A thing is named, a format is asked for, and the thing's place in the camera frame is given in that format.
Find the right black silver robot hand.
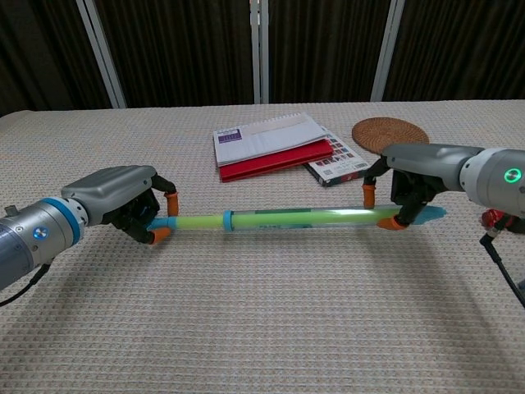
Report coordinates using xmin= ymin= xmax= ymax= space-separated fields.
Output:
xmin=361 ymin=143 xmax=485 ymax=231

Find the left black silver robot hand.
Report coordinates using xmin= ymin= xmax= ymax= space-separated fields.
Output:
xmin=60 ymin=165 xmax=181 ymax=246

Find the blue green plastic stick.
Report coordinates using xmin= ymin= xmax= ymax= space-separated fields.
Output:
xmin=222 ymin=204 xmax=447 ymax=233

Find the round woven brown coaster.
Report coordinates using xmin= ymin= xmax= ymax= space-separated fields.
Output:
xmin=351 ymin=117 xmax=431 ymax=156

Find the booklet with coloured squares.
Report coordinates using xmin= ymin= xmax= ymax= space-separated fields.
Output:
xmin=303 ymin=131 xmax=372 ymax=189

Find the white spiral calendar red base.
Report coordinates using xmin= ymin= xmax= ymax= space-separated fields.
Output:
xmin=212 ymin=111 xmax=336 ymax=184

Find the beige woven tablecloth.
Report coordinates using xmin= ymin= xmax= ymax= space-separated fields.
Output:
xmin=0 ymin=98 xmax=525 ymax=394

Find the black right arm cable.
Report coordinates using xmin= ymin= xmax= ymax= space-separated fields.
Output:
xmin=478 ymin=229 xmax=525 ymax=309

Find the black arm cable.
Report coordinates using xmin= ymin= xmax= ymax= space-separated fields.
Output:
xmin=0 ymin=262 xmax=53 ymax=307
xmin=478 ymin=229 xmax=525 ymax=309

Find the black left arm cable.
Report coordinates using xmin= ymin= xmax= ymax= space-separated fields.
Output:
xmin=0 ymin=262 xmax=53 ymax=307

